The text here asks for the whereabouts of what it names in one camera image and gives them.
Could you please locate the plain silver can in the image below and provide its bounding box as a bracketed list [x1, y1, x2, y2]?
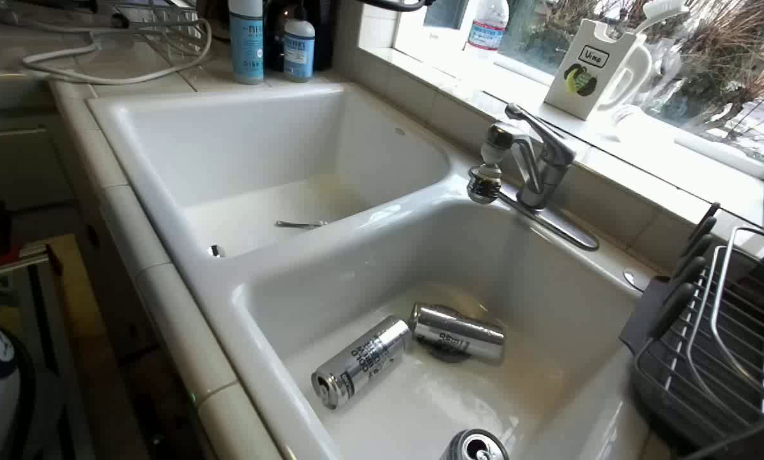
[410, 301, 510, 365]

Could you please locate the silver can with dark print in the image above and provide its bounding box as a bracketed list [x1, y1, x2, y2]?
[309, 316, 415, 411]

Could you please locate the chrome sink faucet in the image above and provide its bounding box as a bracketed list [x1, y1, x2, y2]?
[466, 102, 603, 253]

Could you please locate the white double basin sink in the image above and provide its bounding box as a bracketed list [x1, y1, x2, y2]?
[85, 80, 658, 460]

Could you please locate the small white blue pump bottle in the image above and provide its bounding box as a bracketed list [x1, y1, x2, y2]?
[280, 2, 320, 84]

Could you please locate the tall white blue soap bottle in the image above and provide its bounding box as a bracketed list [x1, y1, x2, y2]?
[226, 0, 268, 84]

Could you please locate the clear plastic water bottle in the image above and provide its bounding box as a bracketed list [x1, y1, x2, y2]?
[466, 0, 513, 55]

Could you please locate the silver can with pull tab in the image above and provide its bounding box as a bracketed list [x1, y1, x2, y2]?
[443, 427, 512, 460]

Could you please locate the white carton with green logo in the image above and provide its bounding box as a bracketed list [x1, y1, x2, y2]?
[543, 18, 644, 124]

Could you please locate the white cabinet drawer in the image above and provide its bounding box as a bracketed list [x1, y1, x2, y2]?
[0, 110, 83, 215]

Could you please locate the white cable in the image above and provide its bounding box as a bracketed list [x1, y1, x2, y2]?
[18, 11, 217, 88]

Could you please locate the white wire basket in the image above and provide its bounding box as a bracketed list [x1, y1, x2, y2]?
[90, 0, 209, 42]

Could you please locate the black wire dish rack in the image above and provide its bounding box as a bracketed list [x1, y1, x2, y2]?
[619, 202, 764, 460]

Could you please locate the window with white frame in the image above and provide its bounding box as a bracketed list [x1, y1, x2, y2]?
[358, 0, 764, 227]

